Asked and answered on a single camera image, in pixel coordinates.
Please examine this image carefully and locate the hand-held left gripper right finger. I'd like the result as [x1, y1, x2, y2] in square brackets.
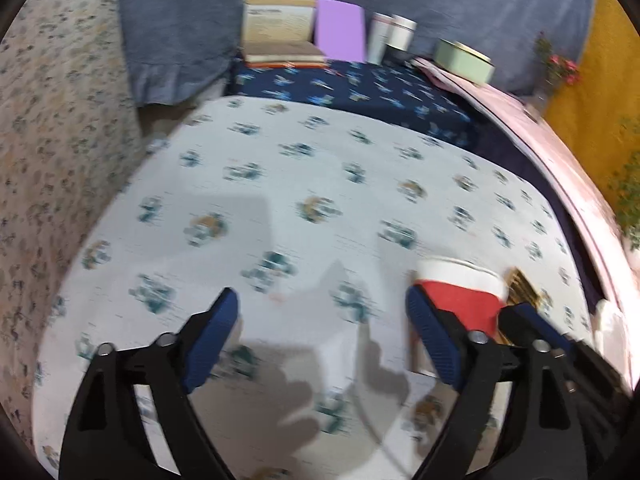
[406, 285, 588, 480]

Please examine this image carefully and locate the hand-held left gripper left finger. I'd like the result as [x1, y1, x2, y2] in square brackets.
[59, 287, 240, 480]

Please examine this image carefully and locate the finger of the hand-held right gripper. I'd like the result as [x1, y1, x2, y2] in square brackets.
[500, 303, 633, 461]

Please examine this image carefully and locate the red paper cup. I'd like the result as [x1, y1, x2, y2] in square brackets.
[410, 256, 509, 346]

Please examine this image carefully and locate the small gold box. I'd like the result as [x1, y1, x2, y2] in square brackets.
[505, 267, 543, 311]

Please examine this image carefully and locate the panda print tablecloth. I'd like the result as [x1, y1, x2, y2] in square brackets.
[30, 95, 606, 480]

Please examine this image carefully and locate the green plant in white pot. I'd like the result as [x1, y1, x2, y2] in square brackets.
[607, 117, 640, 251]

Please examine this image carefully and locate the pink cloth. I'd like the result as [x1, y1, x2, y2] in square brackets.
[410, 57, 636, 321]

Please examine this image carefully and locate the navy printed cloth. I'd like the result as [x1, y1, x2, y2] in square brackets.
[232, 60, 481, 148]

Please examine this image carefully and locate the speckled floral cloth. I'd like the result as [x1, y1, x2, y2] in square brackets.
[0, 0, 146, 461]

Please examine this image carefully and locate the round green tin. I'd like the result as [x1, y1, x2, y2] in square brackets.
[432, 39, 496, 85]

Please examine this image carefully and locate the yellow cloth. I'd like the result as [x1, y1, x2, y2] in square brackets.
[545, 0, 640, 231]

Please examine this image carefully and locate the glass vase with red flowers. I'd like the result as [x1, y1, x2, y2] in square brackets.
[535, 32, 581, 106]

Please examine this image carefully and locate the white tube bottle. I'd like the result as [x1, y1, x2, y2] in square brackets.
[367, 12, 393, 66]

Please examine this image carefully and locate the purple card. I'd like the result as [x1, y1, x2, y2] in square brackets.
[314, 0, 366, 63]

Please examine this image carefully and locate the open beige box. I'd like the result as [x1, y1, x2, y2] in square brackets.
[241, 0, 328, 68]

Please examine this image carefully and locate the blue-grey blanket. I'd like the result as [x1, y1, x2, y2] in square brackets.
[120, 0, 596, 106]

